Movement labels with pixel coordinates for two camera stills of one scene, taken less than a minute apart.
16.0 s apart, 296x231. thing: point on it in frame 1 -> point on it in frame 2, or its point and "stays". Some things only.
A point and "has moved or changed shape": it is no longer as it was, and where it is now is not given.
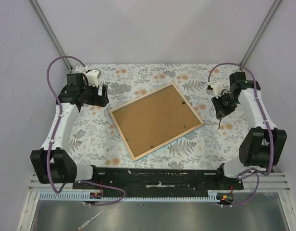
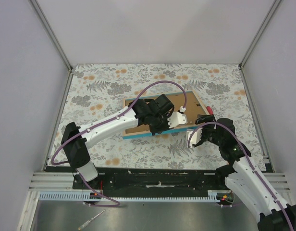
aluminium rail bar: [36, 186] stays
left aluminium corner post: [40, 14] stays
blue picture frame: [150, 121] has moved or changed shape
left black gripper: [101, 101] -> [154, 131]
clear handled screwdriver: [87, 222] stays
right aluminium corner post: [266, 20] stays
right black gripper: [220, 111] -> [202, 119]
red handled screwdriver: [219, 124] has moved or changed shape
